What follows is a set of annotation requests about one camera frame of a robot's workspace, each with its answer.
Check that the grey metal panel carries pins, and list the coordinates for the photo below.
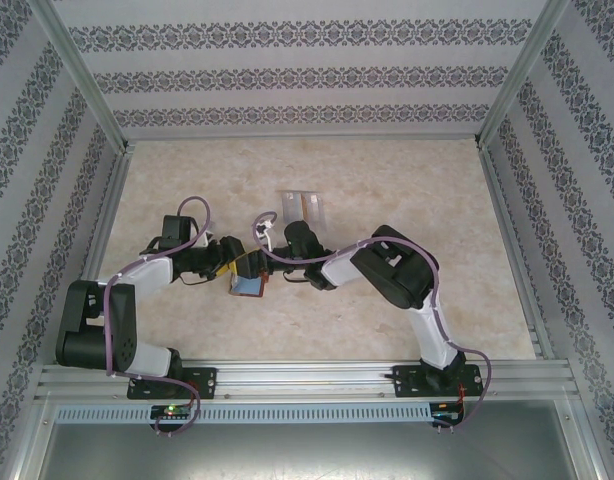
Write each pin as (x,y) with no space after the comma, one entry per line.
(307,450)

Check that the aluminium side rail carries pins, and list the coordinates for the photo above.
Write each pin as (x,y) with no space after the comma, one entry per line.
(105,220)
(507,220)

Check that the aluminium mounting rail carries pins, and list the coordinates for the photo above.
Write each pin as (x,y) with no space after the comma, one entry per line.
(307,380)

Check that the right circuit board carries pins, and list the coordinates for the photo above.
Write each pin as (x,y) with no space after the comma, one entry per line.
(447,407)

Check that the left circuit board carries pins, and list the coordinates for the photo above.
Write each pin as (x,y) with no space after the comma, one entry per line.
(172,411)

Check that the circuit board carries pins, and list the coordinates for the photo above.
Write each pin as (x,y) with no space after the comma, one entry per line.
(172,411)
(447,407)

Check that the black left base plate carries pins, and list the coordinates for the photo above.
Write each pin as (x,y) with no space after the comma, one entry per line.
(207,382)

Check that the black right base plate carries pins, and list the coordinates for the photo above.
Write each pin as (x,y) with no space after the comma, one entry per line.
(404,382)

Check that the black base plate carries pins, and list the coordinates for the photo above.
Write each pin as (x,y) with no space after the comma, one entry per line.
(404,382)
(207,382)

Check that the brown leather card holder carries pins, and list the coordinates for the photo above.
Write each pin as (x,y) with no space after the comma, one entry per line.
(247,288)

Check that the clear plastic card case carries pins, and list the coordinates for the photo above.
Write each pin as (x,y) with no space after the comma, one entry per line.
(305,205)

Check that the clear plastic card box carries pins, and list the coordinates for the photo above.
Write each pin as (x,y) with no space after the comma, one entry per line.
(293,210)

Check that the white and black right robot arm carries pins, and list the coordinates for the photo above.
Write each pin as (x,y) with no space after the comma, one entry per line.
(432,335)

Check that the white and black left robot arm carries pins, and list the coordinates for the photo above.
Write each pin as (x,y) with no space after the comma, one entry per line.
(152,272)

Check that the aluminium frame post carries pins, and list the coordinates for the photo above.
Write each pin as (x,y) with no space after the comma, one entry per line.
(522,75)
(82,75)

